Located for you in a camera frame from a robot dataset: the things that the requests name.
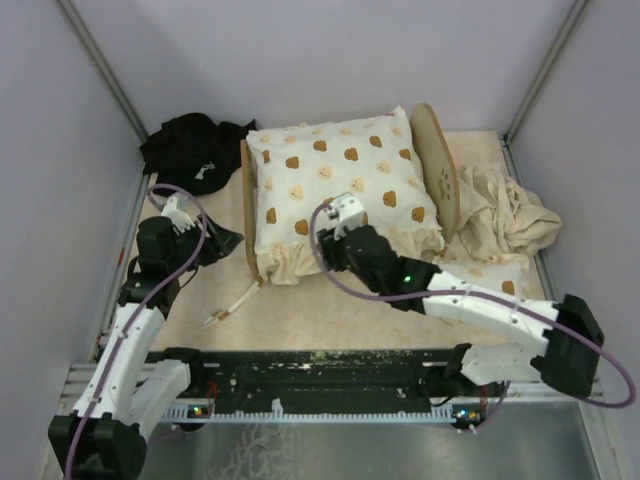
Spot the small bear print cloth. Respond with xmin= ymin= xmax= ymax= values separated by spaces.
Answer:
xmin=437 ymin=257 xmax=529 ymax=298

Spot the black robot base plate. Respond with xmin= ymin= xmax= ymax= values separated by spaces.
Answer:
xmin=182 ymin=349 xmax=505 ymax=415

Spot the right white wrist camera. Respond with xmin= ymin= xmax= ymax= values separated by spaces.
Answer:
xmin=327 ymin=193 xmax=366 ymax=238

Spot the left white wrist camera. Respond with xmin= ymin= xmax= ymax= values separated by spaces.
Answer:
xmin=161 ymin=193 xmax=198 ymax=234

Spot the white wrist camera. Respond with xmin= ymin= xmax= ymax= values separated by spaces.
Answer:
xmin=161 ymin=193 xmax=198 ymax=234
xmin=327 ymin=193 xmax=366 ymax=238

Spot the grey slotted cable duct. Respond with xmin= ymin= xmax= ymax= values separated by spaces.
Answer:
xmin=159 ymin=399 xmax=489 ymax=426

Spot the aluminium corner rail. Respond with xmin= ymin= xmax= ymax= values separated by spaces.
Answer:
xmin=502 ymin=0 xmax=591 ymax=146
xmin=64 ymin=0 xmax=151 ymax=144

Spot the cream crumpled blanket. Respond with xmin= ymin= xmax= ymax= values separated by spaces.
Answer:
xmin=458 ymin=166 xmax=563 ymax=261

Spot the left aluminium corner rail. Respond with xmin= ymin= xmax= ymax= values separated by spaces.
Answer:
xmin=64 ymin=0 xmax=151 ymax=144

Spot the right aluminium corner rail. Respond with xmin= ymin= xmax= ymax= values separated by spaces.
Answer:
xmin=502 ymin=0 xmax=591 ymax=146

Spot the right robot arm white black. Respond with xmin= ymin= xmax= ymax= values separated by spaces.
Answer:
xmin=311 ymin=225 xmax=604 ymax=399

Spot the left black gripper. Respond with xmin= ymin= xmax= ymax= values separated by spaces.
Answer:
xmin=167 ymin=212 xmax=244 ymax=276

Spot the wooden pet bed frame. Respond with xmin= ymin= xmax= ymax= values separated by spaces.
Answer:
xmin=239 ymin=102 xmax=461 ymax=286

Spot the bear print white cushion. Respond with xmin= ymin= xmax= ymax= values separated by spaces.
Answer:
xmin=199 ymin=103 xmax=449 ymax=331

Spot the black cloth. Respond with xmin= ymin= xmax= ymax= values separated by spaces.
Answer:
xmin=140 ymin=113 xmax=256 ymax=197

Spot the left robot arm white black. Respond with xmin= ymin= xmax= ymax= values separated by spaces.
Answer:
xmin=48 ymin=213 xmax=244 ymax=479

